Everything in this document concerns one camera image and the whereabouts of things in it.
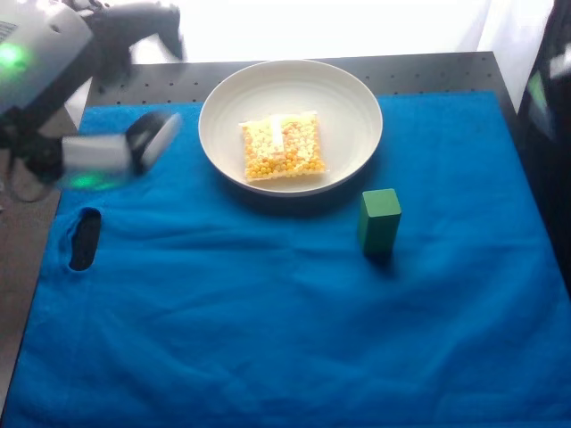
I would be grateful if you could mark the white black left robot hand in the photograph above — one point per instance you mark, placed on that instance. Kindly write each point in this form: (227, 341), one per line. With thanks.
(49, 49)

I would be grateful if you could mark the bag of yellow beads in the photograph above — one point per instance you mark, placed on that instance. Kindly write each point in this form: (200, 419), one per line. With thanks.
(283, 151)

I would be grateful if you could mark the green block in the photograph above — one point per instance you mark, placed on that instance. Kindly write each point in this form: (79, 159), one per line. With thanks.
(378, 223)

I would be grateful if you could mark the white round plate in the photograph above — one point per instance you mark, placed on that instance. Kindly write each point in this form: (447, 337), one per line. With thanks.
(339, 111)

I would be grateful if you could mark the blue cloth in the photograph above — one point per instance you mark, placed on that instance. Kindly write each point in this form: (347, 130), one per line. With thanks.
(223, 312)

